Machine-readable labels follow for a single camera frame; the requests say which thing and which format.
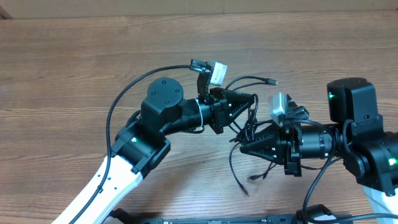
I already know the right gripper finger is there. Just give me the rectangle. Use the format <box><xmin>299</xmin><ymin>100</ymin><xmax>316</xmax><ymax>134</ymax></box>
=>
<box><xmin>242</xmin><ymin>124</ymin><xmax>280</xmax><ymax>146</ymax></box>
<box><xmin>239</xmin><ymin>144</ymin><xmax>284</xmax><ymax>165</ymax></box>

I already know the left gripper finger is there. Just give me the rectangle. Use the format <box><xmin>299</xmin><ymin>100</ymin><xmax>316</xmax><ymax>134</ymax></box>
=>
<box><xmin>217</xmin><ymin>88</ymin><xmax>254</xmax><ymax>106</ymax></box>
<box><xmin>228</xmin><ymin>100</ymin><xmax>254</xmax><ymax>122</ymax></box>

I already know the black usb cable bundle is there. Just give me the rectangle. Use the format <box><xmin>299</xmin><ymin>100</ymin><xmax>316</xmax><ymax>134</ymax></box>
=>
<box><xmin>224</xmin><ymin>75</ymin><xmax>279</xmax><ymax>197</ymax></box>

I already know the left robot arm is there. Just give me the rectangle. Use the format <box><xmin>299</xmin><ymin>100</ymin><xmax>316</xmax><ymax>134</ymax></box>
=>
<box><xmin>54</xmin><ymin>76</ymin><xmax>256</xmax><ymax>223</ymax></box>

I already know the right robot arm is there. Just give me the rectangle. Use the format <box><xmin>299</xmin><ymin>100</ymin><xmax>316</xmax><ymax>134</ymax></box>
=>
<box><xmin>240</xmin><ymin>77</ymin><xmax>397</xmax><ymax>223</ymax></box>

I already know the cardboard backdrop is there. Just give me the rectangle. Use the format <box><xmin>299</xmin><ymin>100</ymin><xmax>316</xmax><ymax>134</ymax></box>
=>
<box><xmin>1</xmin><ymin>0</ymin><xmax>397</xmax><ymax>19</ymax></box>

